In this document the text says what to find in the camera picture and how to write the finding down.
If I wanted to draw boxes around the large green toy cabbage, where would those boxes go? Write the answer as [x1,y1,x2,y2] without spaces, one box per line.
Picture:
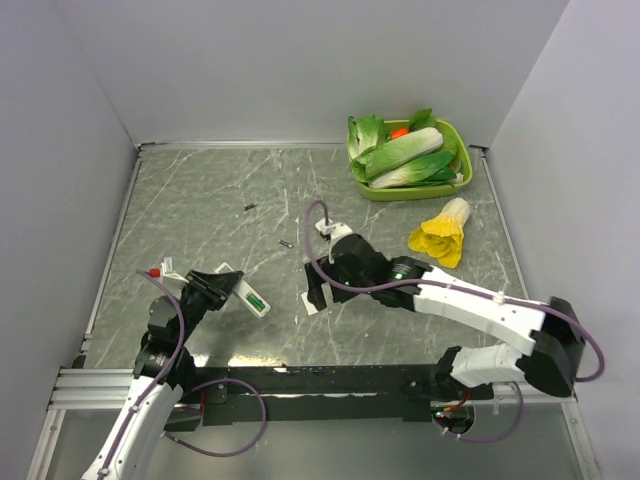
[365,127,444,181]

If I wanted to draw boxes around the orange toy carrot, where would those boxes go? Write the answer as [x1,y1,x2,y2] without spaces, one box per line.
[391,128,409,139]

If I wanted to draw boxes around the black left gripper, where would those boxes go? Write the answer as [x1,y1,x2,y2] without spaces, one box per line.
[174,268,242,344]

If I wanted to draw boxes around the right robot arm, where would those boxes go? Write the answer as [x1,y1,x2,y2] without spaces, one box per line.
[304,233,585,400]

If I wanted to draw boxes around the plain white remote control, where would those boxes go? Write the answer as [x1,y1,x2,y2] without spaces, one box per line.
[214,262,271,318]

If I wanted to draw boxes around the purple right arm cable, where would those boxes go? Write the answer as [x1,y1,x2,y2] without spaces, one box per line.
[302,199,606,444]

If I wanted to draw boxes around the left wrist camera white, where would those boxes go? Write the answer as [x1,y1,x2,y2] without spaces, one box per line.
[148,256,187,284]

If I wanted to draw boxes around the white battery cover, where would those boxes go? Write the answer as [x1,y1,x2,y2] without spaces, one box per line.
[301,292,318,316]

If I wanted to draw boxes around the green gold AAA battery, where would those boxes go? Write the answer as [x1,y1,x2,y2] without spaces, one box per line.
[248,294,265,311]

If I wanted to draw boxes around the green plastic basket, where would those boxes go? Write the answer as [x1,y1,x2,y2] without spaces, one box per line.
[349,109,472,201]

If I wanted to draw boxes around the aluminium frame rail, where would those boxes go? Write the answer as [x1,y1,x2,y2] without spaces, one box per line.
[47,368,578,411]

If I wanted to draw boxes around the green toy bok choy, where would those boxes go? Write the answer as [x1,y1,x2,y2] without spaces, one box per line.
[368,151,458,189]

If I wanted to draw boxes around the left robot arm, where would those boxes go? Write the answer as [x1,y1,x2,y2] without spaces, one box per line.
[82,270,244,479]

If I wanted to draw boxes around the green toy lettuce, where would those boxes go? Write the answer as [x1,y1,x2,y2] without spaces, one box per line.
[347,114,390,161]

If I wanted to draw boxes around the black base bar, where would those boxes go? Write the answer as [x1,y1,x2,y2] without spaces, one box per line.
[180,364,494,426]

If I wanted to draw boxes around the yellow toy cabbage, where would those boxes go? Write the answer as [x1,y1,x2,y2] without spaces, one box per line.
[408,198,471,269]

